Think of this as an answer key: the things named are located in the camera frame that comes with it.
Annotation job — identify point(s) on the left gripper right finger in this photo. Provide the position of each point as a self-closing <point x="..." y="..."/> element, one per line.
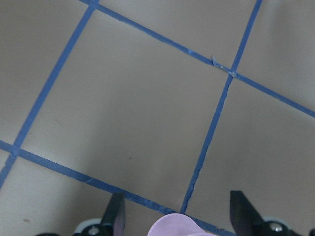
<point x="244" y="218"/>

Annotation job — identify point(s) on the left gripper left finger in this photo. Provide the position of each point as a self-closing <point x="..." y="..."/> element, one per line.
<point x="114" y="218"/>

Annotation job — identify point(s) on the pink mesh cup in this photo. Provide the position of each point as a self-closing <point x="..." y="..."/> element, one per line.
<point x="175" y="225"/>

